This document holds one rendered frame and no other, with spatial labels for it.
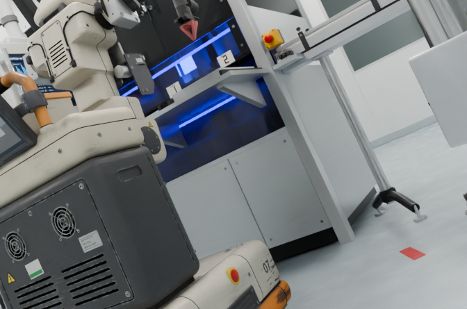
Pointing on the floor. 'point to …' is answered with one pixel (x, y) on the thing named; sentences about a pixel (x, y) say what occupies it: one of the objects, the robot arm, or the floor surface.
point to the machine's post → (283, 101)
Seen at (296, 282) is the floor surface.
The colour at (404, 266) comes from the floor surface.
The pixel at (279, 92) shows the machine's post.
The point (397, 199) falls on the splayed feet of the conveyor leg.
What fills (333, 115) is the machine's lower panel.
